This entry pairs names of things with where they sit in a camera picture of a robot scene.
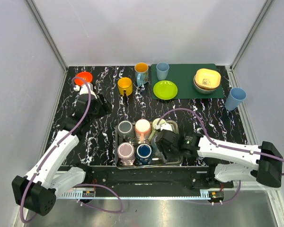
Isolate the light blue cup on mat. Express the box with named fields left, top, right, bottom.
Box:
left=156, top=62, right=169, bottom=80

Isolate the silver metal tray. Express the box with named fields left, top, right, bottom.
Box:
left=115, top=118, right=183, bottom=169

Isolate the mauve pink mug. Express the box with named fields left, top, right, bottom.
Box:
left=117, top=142, right=135, bottom=166

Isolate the orange red bowl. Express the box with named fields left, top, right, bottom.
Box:
left=74, top=72, right=93, bottom=86

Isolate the purple cable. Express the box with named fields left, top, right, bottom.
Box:
left=156, top=108, right=284, bottom=205
left=20, top=77, right=124, bottom=224

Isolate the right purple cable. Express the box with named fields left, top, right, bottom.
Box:
left=156, top=108, right=284, bottom=205

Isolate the light blue patterned mug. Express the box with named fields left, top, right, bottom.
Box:
left=134, top=62, right=149, bottom=87

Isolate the dark grey mug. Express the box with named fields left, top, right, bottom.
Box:
left=117, top=121, right=135, bottom=140

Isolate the right aluminium frame post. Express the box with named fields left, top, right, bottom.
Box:
left=230, top=0, right=275, bottom=70

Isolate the light blue cup right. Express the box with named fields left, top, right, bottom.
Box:
left=225, top=87, right=247, bottom=111

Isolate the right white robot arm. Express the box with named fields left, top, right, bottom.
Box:
left=155, top=130, right=283, bottom=188

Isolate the aluminium frame post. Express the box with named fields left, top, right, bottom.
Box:
left=25, top=0, right=68, bottom=70
left=230, top=0, right=275, bottom=70

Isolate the light green mug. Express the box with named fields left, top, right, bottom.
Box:
left=148, top=118, right=167, bottom=141

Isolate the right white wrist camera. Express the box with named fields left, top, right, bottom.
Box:
left=154, top=120, right=173, bottom=132

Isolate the blue grey mug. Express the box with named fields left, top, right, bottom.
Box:
left=151, top=136, right=160, bottom=158

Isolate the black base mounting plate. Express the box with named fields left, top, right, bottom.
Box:
left=83, top=166, right=234, bottom=198

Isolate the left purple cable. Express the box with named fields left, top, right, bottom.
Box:
left=20, top=77, right=124, bottom=224

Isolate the yellow ribbed mug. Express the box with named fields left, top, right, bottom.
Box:
left=117, top=77, right=133, bottom=96

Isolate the lime green plate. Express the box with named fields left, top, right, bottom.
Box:
left=153, top=80, right=178, bottom=100

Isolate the left aluminium frame post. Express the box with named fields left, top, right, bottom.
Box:
left=25, top=0, right=68, bottom=70

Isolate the pink orange mug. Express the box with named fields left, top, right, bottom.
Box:
left=134, top=119, right=151, bottom=143

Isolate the front aluminium rail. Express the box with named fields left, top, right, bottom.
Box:
left=22, top=170, right=280, bottom=201

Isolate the dark green mat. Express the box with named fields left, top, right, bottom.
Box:
left=151, top=63, right=225, bottom=100

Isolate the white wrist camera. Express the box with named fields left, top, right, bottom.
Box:
left=154, top=120, right=173, bottom=132
left=73, top=83, right=97, bottom=99

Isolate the yellow square bowl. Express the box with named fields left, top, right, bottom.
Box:
left=194, top=68, right=222, bottom=90

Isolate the navy blue mug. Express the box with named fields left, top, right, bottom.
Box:
left=136, top=144, right=152, bottom=165

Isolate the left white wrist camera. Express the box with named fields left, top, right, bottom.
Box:
left=73, top=83, right=97, bottom=99

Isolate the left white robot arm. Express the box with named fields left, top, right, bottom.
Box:
left=12, top=93, right=112, bottom=216

